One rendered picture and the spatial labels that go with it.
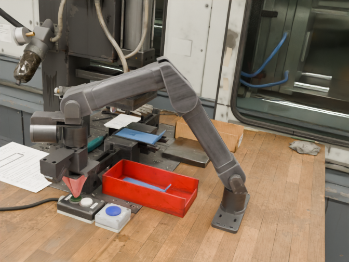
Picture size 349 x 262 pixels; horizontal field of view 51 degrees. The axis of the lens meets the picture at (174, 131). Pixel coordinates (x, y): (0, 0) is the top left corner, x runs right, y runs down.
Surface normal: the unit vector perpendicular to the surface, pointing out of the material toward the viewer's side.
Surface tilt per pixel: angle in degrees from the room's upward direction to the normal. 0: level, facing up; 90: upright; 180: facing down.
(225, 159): 78
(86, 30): 90
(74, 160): 91
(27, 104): 33
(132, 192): 90
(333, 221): 90
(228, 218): 0
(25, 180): 1
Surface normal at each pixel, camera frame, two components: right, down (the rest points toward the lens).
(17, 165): 0.09, -0.93
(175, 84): 0.12, 0.39
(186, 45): -0.41, 0.31
